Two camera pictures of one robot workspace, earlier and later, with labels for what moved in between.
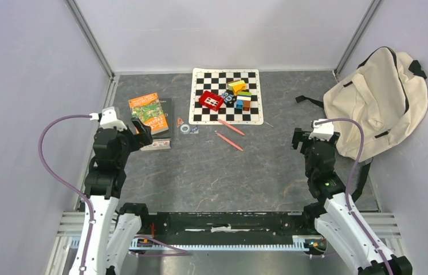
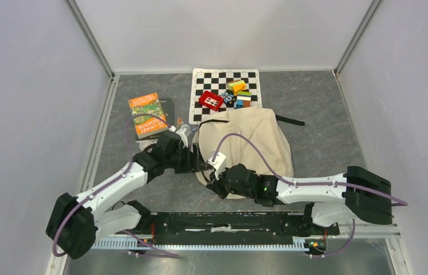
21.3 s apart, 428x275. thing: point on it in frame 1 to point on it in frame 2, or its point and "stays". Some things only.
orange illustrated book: (148, 109) stays
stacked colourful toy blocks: (243, 101) stays
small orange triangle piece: (180, 121) stays
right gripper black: (302, 136) to (216, 185)
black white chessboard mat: (215, 80) stays
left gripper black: (142, 138) to (194, 164)
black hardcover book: (167, 109) stays
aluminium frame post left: (89, 37) stays
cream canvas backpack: (387, 97) to (248, 136)
